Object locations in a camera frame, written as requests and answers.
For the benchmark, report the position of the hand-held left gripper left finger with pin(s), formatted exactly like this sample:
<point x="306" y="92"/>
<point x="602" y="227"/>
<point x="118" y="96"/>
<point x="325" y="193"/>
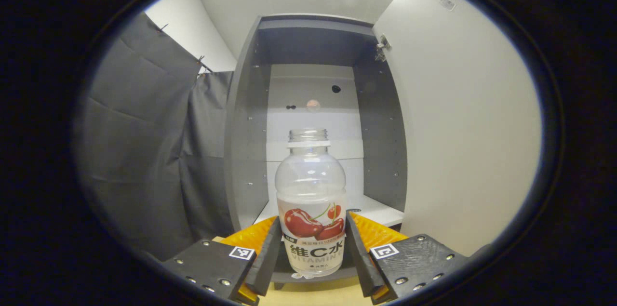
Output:
<point x="265" y="262"/>

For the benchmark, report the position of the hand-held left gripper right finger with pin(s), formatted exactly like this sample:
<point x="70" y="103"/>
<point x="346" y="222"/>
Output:
<point x="359" y="258"/>

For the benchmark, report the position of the clear bottle with cherry label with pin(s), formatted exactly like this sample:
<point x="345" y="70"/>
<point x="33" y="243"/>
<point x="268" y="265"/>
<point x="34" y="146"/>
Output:
<point x="311" y="185"/>

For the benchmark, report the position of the grey cabinet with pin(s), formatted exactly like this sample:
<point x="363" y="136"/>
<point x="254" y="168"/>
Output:
<point x="246" y="152"/>

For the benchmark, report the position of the beige cabinet door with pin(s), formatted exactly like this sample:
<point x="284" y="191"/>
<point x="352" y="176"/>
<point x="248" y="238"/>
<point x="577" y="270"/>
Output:
<point x="458" y="127"/>

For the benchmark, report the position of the metal door hinge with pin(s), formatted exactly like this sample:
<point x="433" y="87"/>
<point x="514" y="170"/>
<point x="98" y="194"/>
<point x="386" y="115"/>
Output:
<point x="383" y="47"/>

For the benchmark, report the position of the black backdrop cloth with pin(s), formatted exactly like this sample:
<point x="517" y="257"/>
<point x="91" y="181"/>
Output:
<point x="144" y="152"/>

